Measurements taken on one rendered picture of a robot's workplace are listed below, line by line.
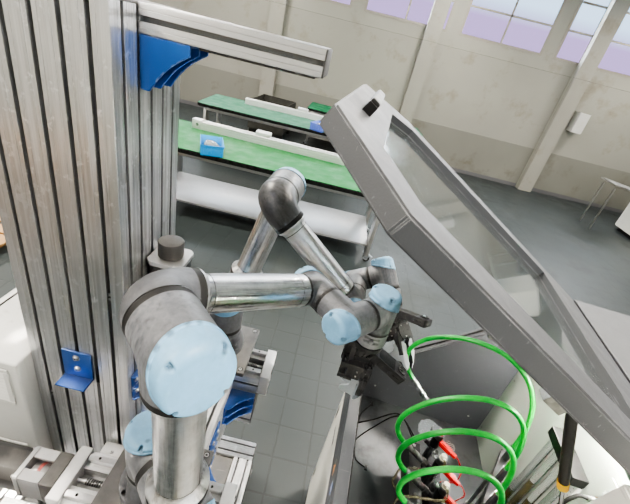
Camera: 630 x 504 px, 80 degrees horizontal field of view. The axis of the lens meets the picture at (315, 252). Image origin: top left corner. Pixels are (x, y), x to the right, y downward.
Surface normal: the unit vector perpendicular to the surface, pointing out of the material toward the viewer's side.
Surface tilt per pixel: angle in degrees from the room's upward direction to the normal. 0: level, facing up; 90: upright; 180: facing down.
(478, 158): 90
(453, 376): 90
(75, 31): 90
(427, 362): 90
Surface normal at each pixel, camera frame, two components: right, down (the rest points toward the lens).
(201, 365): 0.62, 0.40
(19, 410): -0.12, 0.48
